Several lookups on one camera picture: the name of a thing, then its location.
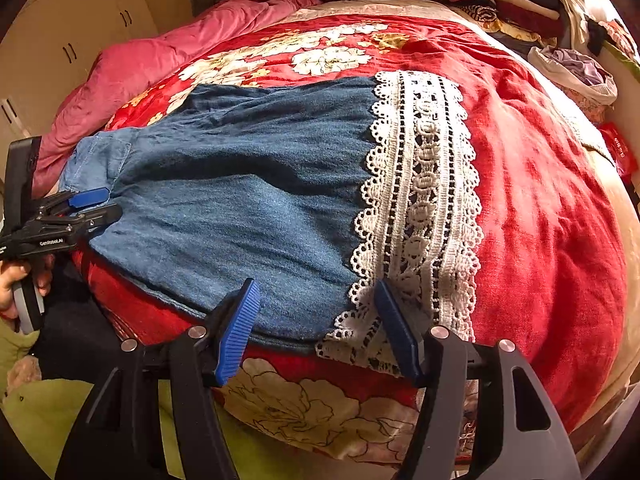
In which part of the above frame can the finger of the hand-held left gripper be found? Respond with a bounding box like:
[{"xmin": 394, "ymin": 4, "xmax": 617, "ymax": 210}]
[
  {"xmin": 42, "ymin": 187, "xmax": 111, "ymax": 213},
  {"xmin": 75, "ymin": 204, "xmax": 123, "ymax": 236}
]

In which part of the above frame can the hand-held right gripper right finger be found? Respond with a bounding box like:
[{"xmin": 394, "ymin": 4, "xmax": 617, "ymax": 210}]
[{"xmin": 374, "ymin": 279, "xmax": 583, "ymax": 480}]

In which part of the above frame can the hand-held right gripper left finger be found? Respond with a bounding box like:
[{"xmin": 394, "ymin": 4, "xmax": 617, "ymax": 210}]
[{"xmin": 55, "ymin": 277, "xmax": 263, "ymax": 480}]

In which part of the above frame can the blue denim pants lace trim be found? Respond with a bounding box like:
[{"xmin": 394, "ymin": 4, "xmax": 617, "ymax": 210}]
[{"xmin": 59, "ymin": 71, "xmax": 483, "ymax": 378}]

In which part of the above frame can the person's left forearm green sleeve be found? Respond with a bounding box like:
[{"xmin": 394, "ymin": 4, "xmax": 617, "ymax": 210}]
[{"xmin": 0, "ymin": 320, "xmax": 38, "ymax": 396}]

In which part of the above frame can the person's left hand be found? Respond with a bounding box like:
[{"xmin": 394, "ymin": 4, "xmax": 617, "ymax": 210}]
[{"xmin": 0, "ymin": 255, "xmax": 56, "ymax": 320}]

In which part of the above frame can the beige fuzzy cloth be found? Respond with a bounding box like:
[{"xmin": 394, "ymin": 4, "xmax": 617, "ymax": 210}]
[{"xmin": 5, "ymin": 355, "xmax": 42, "ymax": 396}]

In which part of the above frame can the pink quilt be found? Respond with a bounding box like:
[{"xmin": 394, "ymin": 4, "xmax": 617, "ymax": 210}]
[{"xmin": 32, "ymin": 0, "xmax": 321, "ymax": 196}]

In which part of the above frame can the red floral blanket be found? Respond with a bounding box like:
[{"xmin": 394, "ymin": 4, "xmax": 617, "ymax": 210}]
[{"xmin": 70, "ymin": 10, "xmax": 628, "ymax": 466}]

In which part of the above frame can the person's green jacket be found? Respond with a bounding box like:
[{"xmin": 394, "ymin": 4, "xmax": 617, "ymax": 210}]
[{"xmin": 0, "ymin": 377, "xmax": 281, "ymax": 480}]

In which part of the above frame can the cream wardrobe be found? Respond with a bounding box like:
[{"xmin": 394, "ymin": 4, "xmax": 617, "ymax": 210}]
[{"xmin": 0, "ymin": 0, "xmax": 161, "ymax": 153}]

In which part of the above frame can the red packet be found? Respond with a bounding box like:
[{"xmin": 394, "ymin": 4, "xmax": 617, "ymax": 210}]
[{"xmin": 597, "ymin": 122, "xmax": 639, "ymax": 176}]

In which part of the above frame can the purple and white clothes heap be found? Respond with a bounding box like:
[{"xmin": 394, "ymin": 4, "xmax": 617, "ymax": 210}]
[{"xmin": 527, "ymin": 46, "xmax": 618, "ymax": 107}]

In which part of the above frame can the pile of folded clothes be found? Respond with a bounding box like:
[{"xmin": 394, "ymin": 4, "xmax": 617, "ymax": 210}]
[{"xmin": 425, "ymin": 0, "xmax": 571, "ymax": 46}]

